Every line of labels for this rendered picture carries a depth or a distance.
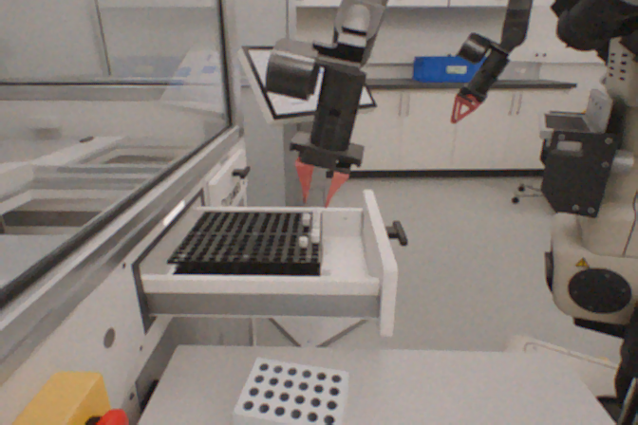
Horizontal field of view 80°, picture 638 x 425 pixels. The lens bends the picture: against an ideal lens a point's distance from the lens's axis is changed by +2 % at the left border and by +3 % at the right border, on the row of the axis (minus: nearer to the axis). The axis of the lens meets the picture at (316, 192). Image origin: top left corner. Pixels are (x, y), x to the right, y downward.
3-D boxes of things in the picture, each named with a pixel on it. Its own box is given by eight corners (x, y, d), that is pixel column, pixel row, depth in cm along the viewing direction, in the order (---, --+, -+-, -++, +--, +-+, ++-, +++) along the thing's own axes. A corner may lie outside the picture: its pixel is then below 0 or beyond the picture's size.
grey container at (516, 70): (522, 78, 388) (526, 61, 382) (539, 81, 360) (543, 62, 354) (483, 79, 388) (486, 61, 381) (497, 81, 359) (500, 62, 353)
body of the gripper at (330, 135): (297, 141, 57) (306, 93, 54) (362, 157, 57) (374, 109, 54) (287, 154, 52) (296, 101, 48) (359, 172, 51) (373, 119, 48)
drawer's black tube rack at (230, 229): (322, 242, 72) (322, 212, 70) (320, 300, 56) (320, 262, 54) (208, 241, 73) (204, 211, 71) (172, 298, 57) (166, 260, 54)
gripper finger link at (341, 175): (299, 191, 61) (309, 136, 57) (342, 201, 60) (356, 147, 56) (290, 209, 55) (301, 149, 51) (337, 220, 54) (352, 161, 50)
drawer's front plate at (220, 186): (247, 185, 108) (244, 148, 104) (219, 230, 81) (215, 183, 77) (241, 185, 108) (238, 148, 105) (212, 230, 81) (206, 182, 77)
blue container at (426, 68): (470, 79, 385) (473, 56, 377) (488, 82, 347) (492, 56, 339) (410, 79, 384) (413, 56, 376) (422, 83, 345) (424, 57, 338)
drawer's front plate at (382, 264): (369, 237, 78) (371, 188, 74) (392, 339, 51) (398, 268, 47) (361, 237, 78) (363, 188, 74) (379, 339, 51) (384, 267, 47)
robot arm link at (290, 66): (374, 7, 47) (364, 47, 56) (285, -13, 48) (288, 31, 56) (354, 91, 45) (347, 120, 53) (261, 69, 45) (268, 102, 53)
